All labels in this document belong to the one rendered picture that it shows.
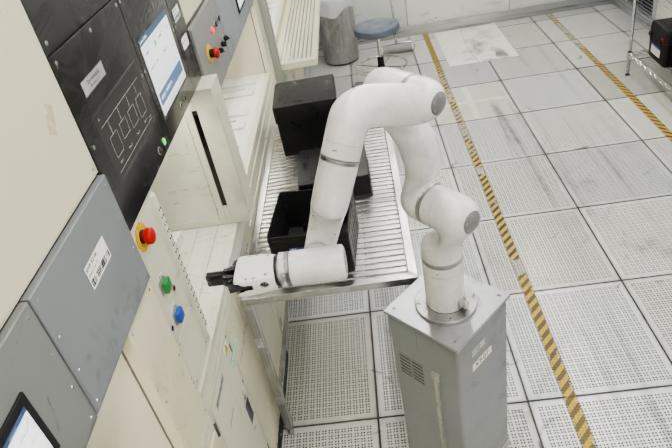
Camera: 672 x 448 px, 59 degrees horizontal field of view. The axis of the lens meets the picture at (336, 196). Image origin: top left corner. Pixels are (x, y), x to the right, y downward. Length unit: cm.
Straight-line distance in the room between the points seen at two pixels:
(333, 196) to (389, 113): 22
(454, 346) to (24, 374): 116
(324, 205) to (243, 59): 225
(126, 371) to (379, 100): 79
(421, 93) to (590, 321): 183
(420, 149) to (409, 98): 19
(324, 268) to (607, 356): 169
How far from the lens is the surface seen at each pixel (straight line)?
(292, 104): 268
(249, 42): 345
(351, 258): 202
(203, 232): 224
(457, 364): 183
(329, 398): 269
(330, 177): 131
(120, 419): 153
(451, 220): 158
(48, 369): 105
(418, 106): 133
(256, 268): 142
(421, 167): 150
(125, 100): 146
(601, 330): 291
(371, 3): 613
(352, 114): 128
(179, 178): 217
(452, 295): 181
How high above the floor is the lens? 210
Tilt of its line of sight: 33 degrees down
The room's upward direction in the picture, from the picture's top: 11 degrees counter-clockwise
